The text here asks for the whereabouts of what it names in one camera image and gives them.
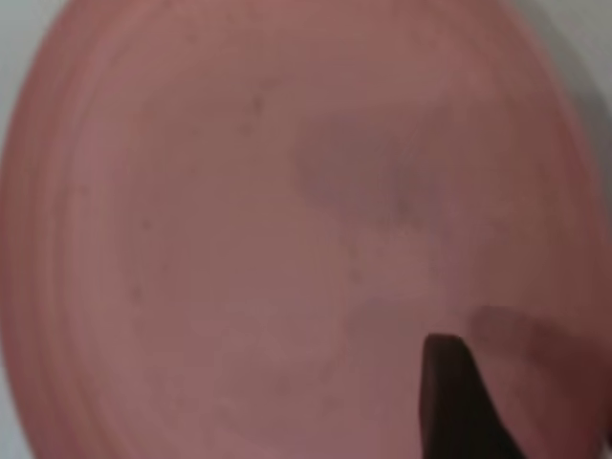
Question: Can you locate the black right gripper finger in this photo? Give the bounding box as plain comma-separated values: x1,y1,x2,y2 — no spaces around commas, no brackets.
418,333,532,459

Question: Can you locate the pink plate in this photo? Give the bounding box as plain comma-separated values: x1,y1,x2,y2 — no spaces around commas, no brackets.
0,0,607,459

